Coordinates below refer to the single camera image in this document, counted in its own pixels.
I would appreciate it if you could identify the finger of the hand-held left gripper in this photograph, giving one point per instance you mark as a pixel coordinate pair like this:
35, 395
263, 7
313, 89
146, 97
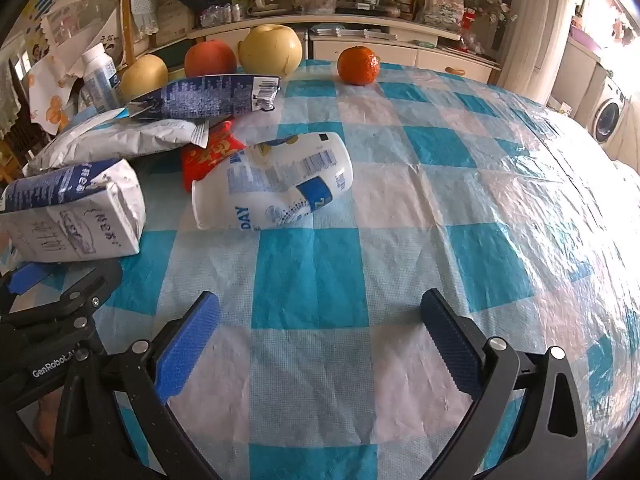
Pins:
27, 277
95, 285

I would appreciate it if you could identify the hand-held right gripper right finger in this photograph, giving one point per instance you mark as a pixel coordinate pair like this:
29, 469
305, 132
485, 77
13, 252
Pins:
452, 347

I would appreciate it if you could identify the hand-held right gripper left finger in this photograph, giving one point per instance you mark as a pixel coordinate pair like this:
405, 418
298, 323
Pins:
187, 345

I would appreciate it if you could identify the crushed white plastic bottle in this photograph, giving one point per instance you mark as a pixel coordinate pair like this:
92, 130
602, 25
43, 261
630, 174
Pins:
280, 175

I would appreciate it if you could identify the white blue milk carton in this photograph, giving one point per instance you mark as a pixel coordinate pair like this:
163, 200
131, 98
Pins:
75, 210

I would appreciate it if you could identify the crumpled white bag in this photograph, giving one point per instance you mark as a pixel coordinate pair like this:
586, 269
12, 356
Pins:
110, 142

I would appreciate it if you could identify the blue checkered tablecloth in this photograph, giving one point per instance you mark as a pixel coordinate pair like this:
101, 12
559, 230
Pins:
400, 210

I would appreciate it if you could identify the red gold snack wrapper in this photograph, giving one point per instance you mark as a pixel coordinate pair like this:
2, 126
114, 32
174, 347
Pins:
210, 152

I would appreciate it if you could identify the white orange-print cloth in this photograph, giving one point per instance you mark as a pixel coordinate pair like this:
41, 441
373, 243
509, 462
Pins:
52, 100

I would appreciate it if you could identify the white blue-label bottle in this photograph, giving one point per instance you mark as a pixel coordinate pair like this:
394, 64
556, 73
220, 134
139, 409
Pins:
100, 80

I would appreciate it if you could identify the small yellow pear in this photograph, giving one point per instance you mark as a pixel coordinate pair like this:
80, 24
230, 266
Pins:
145, 77

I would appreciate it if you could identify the flattened blue carton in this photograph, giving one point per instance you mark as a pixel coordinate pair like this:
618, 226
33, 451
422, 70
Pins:
200, 95

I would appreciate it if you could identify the light wooden chair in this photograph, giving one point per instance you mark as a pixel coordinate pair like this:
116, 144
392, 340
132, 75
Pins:
127, 35

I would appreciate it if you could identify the red apple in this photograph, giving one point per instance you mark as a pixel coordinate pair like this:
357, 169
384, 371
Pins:
210, 57

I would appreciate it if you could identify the white mesh food cover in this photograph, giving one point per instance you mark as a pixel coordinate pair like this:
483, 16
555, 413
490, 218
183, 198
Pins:
75, 15

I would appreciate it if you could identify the cardboard box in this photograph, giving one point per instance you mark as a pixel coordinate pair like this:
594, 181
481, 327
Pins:
175, 17

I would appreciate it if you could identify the white washing machine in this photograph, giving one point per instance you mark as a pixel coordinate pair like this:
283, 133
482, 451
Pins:
607, 115

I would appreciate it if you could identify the white lace cloth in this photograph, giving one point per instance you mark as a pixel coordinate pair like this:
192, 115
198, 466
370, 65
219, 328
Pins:
145, 5

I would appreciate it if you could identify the large yellow pear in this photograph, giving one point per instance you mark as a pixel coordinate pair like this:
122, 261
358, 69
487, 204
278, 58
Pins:
270, 50

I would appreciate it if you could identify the orange tangerine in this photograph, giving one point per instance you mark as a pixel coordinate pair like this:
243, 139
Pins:
357, 65

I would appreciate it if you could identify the pack of small bottles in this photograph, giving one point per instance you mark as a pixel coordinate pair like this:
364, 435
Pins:
220, 14

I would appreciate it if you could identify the cream low cabinet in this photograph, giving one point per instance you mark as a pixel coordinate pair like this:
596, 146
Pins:
400, 50

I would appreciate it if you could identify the pink artificial flowers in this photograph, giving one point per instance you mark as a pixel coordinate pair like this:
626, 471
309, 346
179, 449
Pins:
492, 15

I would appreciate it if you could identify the white curtain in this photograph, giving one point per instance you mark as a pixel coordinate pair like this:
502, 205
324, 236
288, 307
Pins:
540, 20

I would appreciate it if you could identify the filled plastic bag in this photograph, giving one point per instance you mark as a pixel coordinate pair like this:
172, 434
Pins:
442, 5

